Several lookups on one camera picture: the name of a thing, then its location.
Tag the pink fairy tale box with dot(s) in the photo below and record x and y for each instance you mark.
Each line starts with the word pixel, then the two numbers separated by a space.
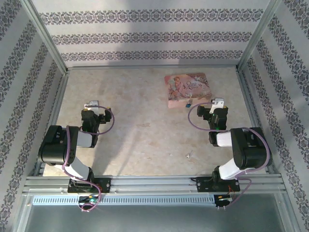
pixel 186 89

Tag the small silver key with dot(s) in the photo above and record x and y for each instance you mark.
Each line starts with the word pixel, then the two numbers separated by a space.
pixel 189 155

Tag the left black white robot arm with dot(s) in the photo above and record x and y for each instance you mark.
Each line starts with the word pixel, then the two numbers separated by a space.
pixel 55 147

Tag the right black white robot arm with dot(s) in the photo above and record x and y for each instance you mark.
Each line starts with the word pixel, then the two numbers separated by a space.
pixel 251 154

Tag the left small connector board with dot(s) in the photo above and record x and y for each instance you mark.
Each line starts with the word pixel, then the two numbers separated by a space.
pixel 88 199

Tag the small connector board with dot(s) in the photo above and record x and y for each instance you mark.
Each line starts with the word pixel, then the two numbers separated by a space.
pixel 223 200
pixel 88 199

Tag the right small connector board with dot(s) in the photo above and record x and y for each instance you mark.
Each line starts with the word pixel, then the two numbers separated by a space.
pixel 223 200

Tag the grey metal panel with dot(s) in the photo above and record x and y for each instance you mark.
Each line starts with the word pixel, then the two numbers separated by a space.
pixel 154 220

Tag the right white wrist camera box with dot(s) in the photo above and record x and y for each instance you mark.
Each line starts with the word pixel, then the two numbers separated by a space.
pixel 218 101

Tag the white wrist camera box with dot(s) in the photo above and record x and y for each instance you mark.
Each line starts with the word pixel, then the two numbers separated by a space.
pixel 91 104
pixel 218 101

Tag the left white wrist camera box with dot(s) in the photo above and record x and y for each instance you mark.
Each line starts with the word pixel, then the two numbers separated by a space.
pixel 91 104

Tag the aluminium table edge rail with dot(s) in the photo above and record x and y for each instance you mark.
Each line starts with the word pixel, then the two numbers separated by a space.
pixel 252 116
pixel 54 120
pixel 152 67

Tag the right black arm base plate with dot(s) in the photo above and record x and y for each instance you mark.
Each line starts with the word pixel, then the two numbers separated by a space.
pixel 205 184

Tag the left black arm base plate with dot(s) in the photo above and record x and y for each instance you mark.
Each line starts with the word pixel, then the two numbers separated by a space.
pixel 106 185

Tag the aluminium frame post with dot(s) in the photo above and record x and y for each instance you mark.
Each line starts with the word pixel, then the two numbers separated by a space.
pixel 46 36
pixel 258 36

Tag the long aluminium mounting rail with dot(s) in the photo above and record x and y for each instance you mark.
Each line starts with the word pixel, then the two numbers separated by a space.
pixel 154 184

